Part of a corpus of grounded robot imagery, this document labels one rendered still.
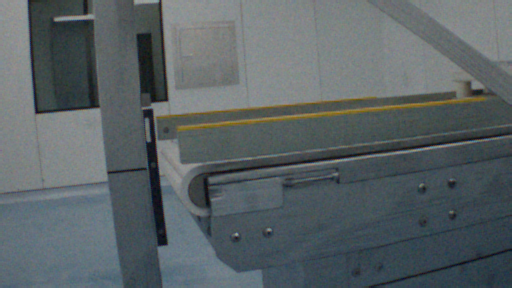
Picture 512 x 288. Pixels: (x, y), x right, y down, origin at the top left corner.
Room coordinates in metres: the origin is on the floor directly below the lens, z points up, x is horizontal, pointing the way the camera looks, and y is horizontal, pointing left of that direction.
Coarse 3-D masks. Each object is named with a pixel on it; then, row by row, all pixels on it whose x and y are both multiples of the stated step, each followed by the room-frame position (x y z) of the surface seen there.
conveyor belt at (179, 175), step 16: (496, 128) 0.61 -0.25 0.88; (176, 144) 0.72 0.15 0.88; (368, 144) 0.56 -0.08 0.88; (384, 144) 0.57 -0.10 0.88; (400, 144) 0.57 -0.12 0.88; (416, 144) 0.58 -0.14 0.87; (160, 160) 0.71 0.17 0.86; (176, 160) 0.59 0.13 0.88; (240, 160) 0.52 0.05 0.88; (256, 160) 0.52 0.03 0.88; (272, 160) 0.53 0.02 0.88; (288, 160) 0.53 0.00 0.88; (304, 160) 0.54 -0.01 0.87; (176, 176) 0.54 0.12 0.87; (192, 176) 0.50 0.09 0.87; (176, 192) 0.53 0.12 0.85; (192, 208) 0.50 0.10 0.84; (208, 208) 0.51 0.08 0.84
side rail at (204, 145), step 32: (224, 128) 0.50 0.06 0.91; (256, 128) 0.51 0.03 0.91; (288, 128) 0.52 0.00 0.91; (320, 128) 0.53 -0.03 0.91; (352, 128) 0.54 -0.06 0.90; (384, 128) 0.55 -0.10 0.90; (416, 128) 0.56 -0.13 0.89; (448, 128) 0.57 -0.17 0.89; (480, 128) 0.59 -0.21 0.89; (192, 160) 0.49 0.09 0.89; (224, 160) 0.50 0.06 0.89
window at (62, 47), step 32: (32, 0) 5.06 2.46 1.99; (64, 0) 5.17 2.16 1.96; (160, 0) 5.51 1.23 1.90; (32, 32) 5.06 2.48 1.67; (64, 32) 5.17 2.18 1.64; (160, 32) 5.51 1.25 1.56; (32, 64) 5.05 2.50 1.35; (64, 64) 5.16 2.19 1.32; (96, 64) 5.28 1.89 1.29; (160, 64) 5.50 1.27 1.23; (64, 96) 5.15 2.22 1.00; (96, 96) 5.27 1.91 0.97; (160, 96) 5.49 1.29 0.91
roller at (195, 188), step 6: (198, 174) 0.51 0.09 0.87; (204, 174) 0.50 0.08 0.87; (192, 180) 0.50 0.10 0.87; (198, 180) 0.50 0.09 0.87; (204, 180) 0.50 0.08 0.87; (192, 186) 0.50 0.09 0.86; (198, 186) 0.50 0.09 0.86; (204, 186) 0.50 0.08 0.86; (192, 192) 0.50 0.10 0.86; (198, 192) 0.50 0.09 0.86; (204, 192) 0.50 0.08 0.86; (192, 198) 0.50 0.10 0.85; (198, 198) 0.50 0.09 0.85; (204, 198) 0.50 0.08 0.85; (198, 204) 0.50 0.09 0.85; (204, 204) 0.50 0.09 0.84
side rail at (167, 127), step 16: (400, 96) 0.86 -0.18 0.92; (416, 96) 0.87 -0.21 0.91; (432, 96) 0.88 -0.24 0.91; (448, 96) 0.89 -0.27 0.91; (224, 112) 0.77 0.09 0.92; (240, 112) 0.78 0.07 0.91; (256, 112) 0.79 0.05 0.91; (272, 112) 0.79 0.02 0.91; (288, 112) 0.80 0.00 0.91; (304, 112) 0.81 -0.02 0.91; (160, 128) 0.74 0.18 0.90; (176, 128) 0.75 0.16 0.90
